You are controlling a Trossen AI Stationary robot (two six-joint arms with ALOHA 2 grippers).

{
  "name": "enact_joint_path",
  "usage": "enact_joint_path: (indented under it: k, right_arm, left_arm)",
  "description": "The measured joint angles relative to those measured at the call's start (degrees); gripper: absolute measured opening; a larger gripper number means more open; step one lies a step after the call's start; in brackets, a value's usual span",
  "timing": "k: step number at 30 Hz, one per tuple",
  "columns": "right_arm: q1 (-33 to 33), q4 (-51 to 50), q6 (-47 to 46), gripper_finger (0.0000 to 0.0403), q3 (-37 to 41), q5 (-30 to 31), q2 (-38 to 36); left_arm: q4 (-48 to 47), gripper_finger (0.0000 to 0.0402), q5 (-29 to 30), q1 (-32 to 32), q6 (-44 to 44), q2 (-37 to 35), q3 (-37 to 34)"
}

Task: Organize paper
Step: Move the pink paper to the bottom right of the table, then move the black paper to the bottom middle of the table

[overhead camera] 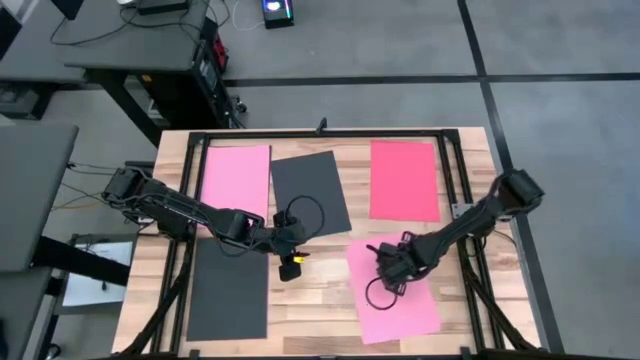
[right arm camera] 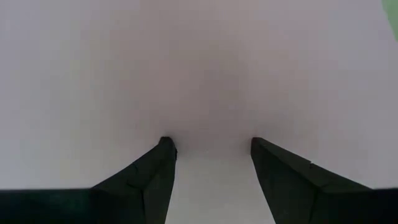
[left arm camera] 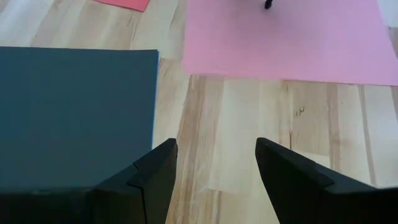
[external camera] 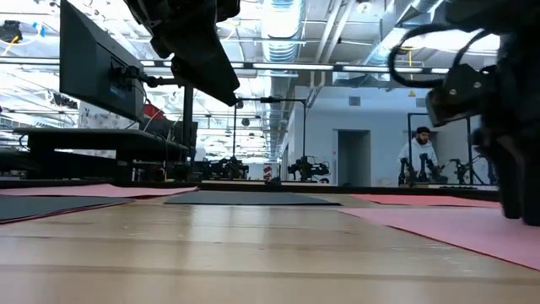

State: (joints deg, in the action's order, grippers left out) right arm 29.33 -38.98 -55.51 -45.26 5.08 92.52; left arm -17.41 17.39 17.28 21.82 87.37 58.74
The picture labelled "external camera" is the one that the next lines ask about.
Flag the black hanging ceiling device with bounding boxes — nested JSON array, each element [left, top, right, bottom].
[[0, 19, 23, 44]]

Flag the standing desk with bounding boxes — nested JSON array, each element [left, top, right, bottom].
[[12, 125, 191, 181]]

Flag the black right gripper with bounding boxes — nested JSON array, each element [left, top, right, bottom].
[[480, 24, 540, 227]]

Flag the black computer monitor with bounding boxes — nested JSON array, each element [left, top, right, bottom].
[[58, 0, 146, 122]]

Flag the black table frame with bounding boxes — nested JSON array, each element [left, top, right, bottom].
[[0, 176, 501, 203]]

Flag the black paper sheet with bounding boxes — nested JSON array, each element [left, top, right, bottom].
[[163, 190, 341, 207], [0, 194, 134, 224]]

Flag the grey door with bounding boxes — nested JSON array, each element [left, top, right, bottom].
[[337, 128, 372, 187]]

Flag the black background robot arms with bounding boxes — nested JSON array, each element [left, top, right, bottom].
[[288, 155, 332, 184], [202, 154, 250, 179]]

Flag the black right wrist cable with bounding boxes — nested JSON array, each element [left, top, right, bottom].
[[387, 23, 503, 90]]

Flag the red box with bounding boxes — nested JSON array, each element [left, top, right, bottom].
[[143, 101, 166, 122]]

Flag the person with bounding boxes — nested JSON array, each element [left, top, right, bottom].
[[398, 125, 440, 185]]

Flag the silver ventilation duct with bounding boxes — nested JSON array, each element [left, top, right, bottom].
[[259, 0, 307, 98]]

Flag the black computer tower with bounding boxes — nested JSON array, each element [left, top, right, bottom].
[[143, 116, 199, 149]]

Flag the light background work table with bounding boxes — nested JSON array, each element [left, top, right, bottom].
[[398, 182, 499, 190]]

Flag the black background gantry frame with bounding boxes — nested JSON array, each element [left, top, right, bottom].
[[233, 95, 308, 158], [407, 111, 473, 185]]

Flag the red paper sheet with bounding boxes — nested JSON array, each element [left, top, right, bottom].
[[350, 193, 502, 209]]

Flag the pink paper sheet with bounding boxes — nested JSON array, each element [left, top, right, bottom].
[[0, 182, 198, 198], [338, 206, 540, 272]]

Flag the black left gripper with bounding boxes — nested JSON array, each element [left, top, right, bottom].
[[124, 0, 241, 106]]

